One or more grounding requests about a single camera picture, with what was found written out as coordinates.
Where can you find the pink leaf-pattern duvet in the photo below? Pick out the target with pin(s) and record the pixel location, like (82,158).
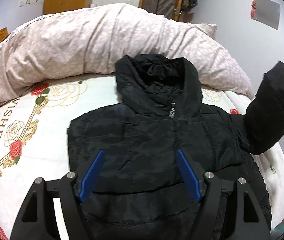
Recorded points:
(83,41)

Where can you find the black hooded puffer jacket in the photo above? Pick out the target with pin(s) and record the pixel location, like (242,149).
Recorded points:
(140,193)

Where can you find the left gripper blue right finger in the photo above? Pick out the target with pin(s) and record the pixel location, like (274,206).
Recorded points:
(192,174)

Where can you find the grey wall panel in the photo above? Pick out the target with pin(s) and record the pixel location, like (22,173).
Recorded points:
(266,12)

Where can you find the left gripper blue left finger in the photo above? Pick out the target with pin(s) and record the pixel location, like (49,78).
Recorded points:
(88,173)

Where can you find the white rose-print bed blanket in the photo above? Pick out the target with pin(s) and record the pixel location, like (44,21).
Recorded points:
(34,169)

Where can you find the hanging dark bags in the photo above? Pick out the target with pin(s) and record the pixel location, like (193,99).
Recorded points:
(187,5)

